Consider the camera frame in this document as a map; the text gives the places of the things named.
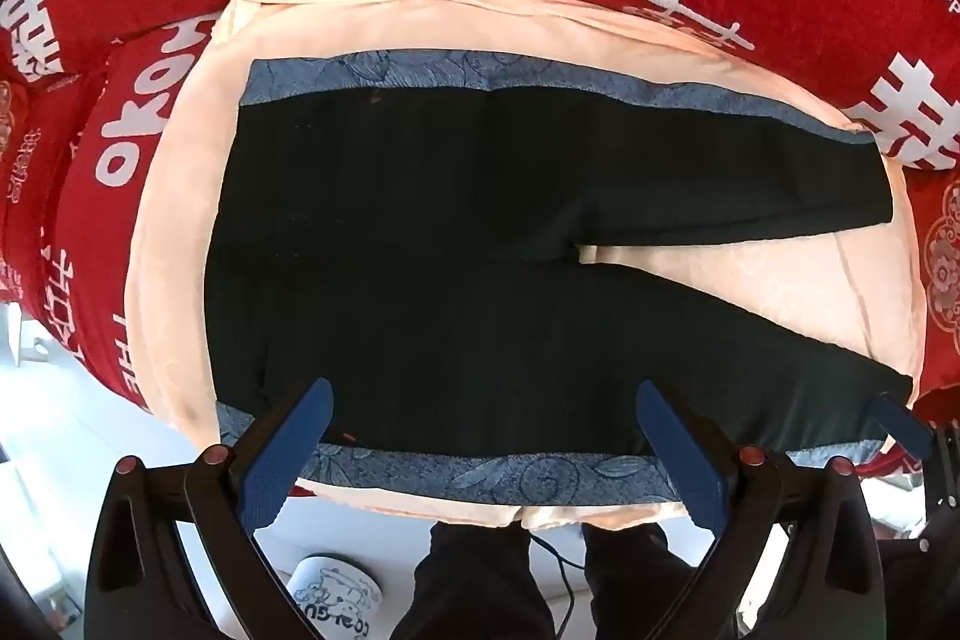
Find white printed mug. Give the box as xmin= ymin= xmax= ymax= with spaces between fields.
xmin=287 ymin=553 xmax=385 ymax=640

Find thin black cable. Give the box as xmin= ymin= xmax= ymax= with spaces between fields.
xmin=527 ymin=533 xmax=580 ymax=640

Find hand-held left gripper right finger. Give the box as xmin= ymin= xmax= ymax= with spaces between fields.
xmin=635 ymin=379 xmax=887 ymax=640

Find person's black trousers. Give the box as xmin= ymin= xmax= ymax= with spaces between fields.
xmin=391 ymin=521 xmax=702 ymax=640

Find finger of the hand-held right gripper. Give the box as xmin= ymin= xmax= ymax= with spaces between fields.
xmin=872 ymin=394 xmax=935 ymax=455

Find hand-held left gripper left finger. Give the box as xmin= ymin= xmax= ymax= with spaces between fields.
xmin=85 ymin=376 xmax=335 ymax=640

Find peach blanket with blue border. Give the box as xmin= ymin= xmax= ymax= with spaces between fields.
xmin=120 ymin=0 xmax=938 ymax=532

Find black pants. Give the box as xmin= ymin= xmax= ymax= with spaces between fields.
xmin=202 ymin=89 xmax=914 ymax=457

